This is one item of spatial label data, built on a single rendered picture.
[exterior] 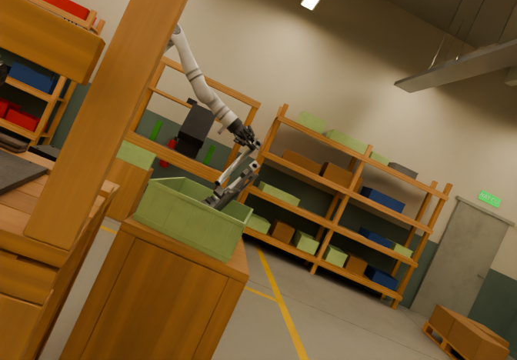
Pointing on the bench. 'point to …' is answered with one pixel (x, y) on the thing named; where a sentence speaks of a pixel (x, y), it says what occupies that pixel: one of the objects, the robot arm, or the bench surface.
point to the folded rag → (12, 144)
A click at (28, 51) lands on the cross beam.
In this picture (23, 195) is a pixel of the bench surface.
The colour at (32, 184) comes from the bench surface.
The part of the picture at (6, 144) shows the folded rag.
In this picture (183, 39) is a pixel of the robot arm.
